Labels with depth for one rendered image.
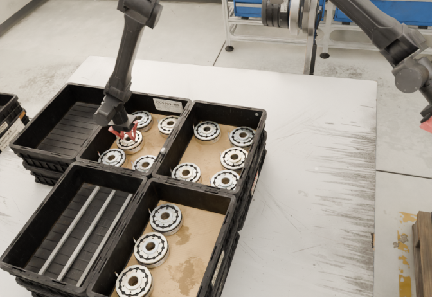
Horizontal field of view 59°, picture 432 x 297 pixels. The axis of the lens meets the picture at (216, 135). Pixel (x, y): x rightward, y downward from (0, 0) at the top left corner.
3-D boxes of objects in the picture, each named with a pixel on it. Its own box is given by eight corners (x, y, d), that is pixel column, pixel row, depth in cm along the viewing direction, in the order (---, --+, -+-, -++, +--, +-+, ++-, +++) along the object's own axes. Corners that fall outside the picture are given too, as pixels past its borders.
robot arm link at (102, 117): (133, 89, 131) (110, 76, 130) (118, 110, 123) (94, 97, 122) (125, 110, 139) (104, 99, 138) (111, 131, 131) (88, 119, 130)
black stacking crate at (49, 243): (85, 182, 141) (74, 161, 133) (156, 198, 133) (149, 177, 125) (15, 282, 116) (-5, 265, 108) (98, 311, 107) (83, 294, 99)
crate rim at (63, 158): (69, 85, 170) (67, 81, 168) (128, 94, 161) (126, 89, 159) (9, 150, 144) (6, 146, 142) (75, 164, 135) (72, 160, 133)
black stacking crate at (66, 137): (77, 102, 176) (67, 82, 168) (133, 111, 167) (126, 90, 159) (22, 166, 151) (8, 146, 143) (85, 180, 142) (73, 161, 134)
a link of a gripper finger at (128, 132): (135, 146, 144) (127, 128, 137) (119, 144, 146) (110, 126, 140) (143, 134, 148) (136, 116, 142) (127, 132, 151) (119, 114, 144)
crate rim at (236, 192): (194, 103, 152) (193, 99, 150) (267, 114, 143) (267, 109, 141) (151, 180, 126) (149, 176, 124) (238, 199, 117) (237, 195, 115)
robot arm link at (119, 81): (166, 1, 101) (128, -20, 100) (157, 13, 97) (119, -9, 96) (134, 95, 135) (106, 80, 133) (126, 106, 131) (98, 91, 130)
